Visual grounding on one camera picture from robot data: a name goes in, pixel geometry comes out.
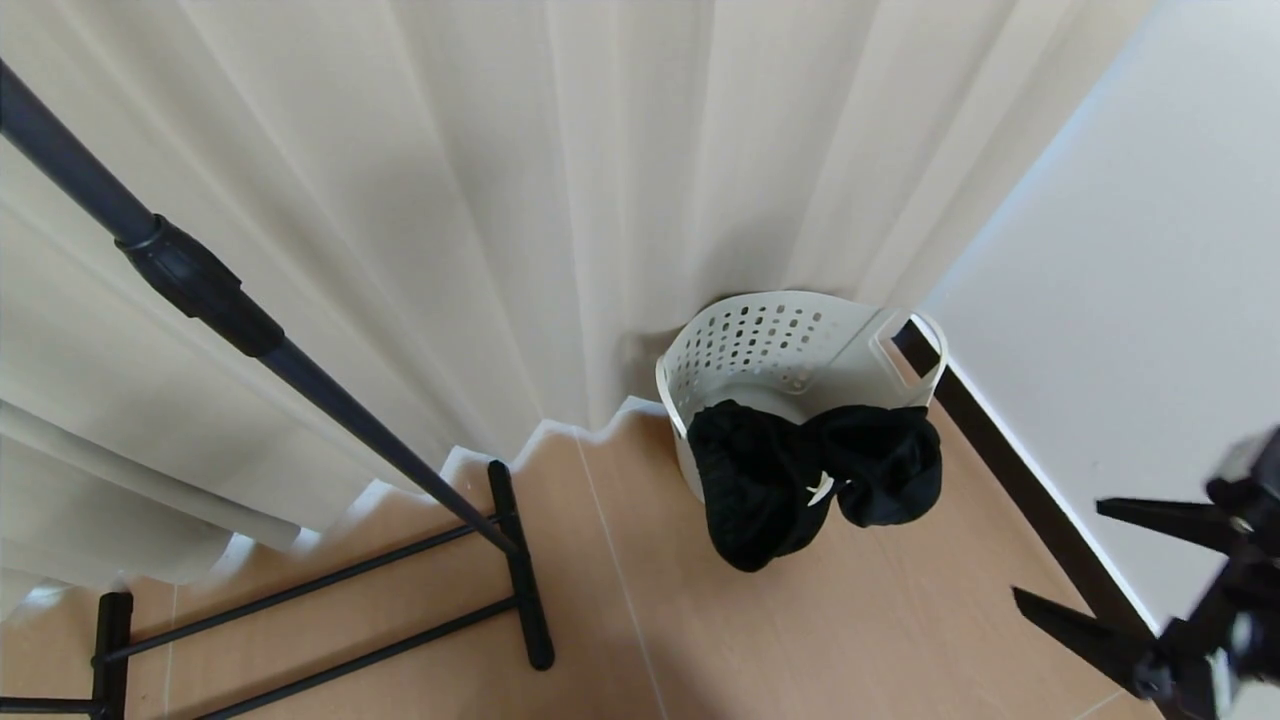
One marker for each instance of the black garment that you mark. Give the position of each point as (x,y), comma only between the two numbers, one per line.
(750,490)
(890,460)

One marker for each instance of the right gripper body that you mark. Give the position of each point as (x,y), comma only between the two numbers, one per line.
(1250,570)

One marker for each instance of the beige curtain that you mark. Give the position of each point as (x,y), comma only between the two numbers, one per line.
(450,180)

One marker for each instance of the white laundry basket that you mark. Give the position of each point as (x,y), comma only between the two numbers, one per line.
(780,340)

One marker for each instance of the black clothes rack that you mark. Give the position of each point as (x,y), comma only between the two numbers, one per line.
(200,290)

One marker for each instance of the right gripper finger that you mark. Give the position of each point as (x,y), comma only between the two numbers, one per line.
(1110,645)
(1190,525)

